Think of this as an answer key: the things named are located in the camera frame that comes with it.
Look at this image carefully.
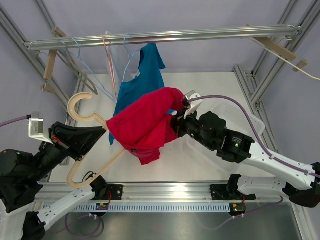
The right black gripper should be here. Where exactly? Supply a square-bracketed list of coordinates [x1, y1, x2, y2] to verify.
[166, 106, 215, 151]

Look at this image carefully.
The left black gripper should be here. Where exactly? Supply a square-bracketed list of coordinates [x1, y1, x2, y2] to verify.
[27, 121, 107, 181]

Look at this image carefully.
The wooden hanger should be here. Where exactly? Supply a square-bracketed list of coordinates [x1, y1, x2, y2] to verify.
[66, 92, 126, 188]

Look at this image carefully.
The red t shirt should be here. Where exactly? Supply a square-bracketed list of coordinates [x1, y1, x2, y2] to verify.
[106, 87, 184, 165]

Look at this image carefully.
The blue t shirt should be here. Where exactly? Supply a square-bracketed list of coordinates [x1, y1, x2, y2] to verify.
[108, 42, 167, 147]

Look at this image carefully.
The light blue wire hanger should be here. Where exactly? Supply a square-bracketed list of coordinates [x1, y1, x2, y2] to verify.
[122, 33, 142, 83]

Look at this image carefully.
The pink wire hanger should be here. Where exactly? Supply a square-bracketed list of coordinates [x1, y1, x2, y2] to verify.
[102, 36, 118, 101]

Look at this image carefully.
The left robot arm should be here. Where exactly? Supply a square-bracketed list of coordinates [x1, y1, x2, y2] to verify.
[0, 122, 107, 240]

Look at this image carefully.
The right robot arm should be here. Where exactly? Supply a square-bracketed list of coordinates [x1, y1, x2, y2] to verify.
[170, 99, 320, 208]

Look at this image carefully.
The white plastic basket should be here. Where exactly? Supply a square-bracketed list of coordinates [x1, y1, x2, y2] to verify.
[182, 99, 257, 175]

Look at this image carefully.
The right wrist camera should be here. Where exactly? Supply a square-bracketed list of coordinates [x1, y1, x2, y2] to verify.
[183, 90, 203, 119]

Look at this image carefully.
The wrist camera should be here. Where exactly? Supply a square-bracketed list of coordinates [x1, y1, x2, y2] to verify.
[183, 90, 203, 119]
[28, 111, 53, 144]

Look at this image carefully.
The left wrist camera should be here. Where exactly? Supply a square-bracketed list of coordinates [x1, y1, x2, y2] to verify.
[28, 111, 53, 144]

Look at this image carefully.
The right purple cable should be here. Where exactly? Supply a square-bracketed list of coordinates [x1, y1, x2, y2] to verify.
[189, 95, 320, 179]

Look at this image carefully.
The left wooden bracket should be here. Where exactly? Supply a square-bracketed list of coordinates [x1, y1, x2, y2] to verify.
[41, 26, 66, 94]

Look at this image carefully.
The wooden bracket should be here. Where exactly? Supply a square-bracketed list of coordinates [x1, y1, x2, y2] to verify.
[41, 26, 66, 94]
[249, 36, 308, 75]

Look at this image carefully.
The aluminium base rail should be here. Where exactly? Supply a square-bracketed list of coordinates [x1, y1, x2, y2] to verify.
[32, 182, 280, 214]

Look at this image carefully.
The grey wire hanger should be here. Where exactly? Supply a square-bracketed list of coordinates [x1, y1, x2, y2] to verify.
[56, 51, 98, 95]

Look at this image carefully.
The right wooden bracket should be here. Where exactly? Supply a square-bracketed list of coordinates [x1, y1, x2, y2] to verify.
[249, 36, 308, 75]

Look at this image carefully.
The metal hanging rail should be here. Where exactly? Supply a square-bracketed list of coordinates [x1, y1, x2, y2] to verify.
[24, 24, 303, 51]

